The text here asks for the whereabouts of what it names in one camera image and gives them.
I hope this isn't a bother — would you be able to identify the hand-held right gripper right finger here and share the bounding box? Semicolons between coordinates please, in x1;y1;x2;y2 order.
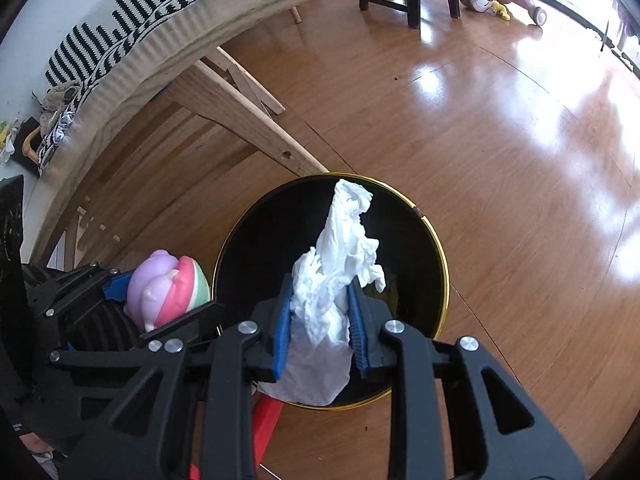
347;280;587;480

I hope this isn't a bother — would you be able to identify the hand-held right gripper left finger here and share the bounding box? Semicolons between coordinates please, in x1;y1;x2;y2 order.
60;272;296;480

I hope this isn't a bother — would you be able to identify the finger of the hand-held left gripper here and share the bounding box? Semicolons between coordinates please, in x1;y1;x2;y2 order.
27;261;136;317
47;300;229;368

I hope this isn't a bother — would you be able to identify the pink purple soft toy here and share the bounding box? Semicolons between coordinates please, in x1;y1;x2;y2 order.
124;251;211;333

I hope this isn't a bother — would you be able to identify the white tissue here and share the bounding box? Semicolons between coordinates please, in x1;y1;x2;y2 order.
257;178;387;406

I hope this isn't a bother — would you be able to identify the black bin with gold rim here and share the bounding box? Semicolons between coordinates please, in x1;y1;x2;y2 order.
212;174;451;411

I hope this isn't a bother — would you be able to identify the red snack packet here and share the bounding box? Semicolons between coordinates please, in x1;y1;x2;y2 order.
187;394;284;480

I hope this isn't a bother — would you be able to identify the beige knitted cloth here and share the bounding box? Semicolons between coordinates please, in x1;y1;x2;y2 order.
41;80;83;112

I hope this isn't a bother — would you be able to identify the black white striped blanket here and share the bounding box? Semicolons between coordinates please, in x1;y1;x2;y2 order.
37;0;286;171

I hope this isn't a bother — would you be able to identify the black bag yellow handle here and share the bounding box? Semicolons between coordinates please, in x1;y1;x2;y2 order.
10;116;45;177

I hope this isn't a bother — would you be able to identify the wooden bed frame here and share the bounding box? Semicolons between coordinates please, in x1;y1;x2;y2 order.
62;7;331;271

